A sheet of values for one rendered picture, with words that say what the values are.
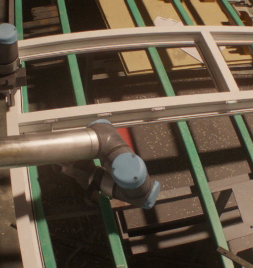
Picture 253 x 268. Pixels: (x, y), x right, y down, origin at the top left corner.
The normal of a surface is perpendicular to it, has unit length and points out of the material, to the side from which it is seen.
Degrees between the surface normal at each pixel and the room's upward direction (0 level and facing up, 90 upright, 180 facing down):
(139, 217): 0
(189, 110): 90
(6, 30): 5
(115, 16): 0
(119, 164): 19
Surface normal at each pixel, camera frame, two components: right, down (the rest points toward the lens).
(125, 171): -0.18, -0.42
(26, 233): 0.06, -0.63
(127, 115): 0.19, 0.76
